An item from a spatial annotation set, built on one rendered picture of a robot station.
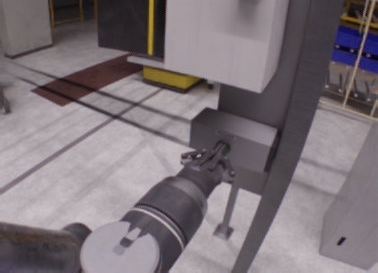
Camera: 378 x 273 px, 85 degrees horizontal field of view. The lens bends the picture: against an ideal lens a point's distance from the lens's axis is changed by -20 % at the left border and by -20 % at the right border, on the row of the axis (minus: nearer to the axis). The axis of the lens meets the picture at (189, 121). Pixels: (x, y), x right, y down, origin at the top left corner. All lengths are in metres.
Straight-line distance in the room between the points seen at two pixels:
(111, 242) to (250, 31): 0.36
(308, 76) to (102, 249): 0.47
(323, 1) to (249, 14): 0.17
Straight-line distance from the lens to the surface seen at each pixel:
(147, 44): 0.51
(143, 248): 0.34
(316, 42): 0.52
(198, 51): 0.44
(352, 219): 1.67
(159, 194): 0.39
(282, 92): 0.59
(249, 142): 0.56
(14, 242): 0.42
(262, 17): 0.39
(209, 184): 0.46
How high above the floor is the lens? 1.49
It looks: 31 degrees down
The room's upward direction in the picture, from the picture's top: 4 degrees clockwise
